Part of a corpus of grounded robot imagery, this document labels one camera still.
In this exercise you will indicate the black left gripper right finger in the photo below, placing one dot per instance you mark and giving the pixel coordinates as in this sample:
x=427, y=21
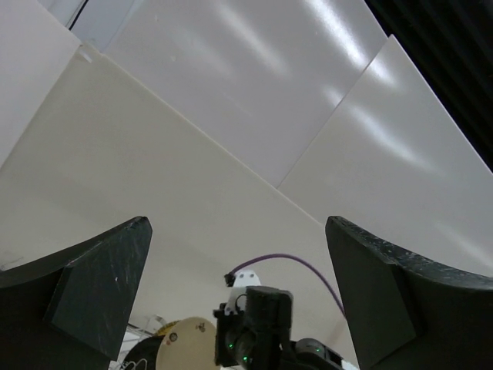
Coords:
x=406, y=311

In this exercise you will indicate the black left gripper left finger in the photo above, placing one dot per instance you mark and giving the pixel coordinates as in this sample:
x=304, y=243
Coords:
x=70, y=309

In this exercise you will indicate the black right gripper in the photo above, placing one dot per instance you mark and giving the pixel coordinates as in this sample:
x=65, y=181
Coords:
x=258, y=336

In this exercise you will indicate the cream plate with drawings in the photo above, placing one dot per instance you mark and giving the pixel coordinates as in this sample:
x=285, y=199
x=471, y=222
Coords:
x=188, y=345

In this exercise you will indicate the black plate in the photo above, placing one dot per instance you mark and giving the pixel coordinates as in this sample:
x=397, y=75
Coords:
x=143, y=355

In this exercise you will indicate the yellow woven pattern plate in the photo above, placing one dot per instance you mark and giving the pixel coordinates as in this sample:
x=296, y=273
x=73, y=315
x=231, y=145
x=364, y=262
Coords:
x=164, y=330

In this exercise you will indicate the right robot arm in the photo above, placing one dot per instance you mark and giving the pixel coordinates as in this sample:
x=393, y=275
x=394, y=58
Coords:
x=312, y=354

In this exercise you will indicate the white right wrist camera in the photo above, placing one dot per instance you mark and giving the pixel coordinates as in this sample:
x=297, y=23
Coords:
x=241, y=280

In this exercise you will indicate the wire dish rack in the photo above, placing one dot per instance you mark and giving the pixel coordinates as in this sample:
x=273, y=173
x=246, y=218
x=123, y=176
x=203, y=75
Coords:
x=135, y=334

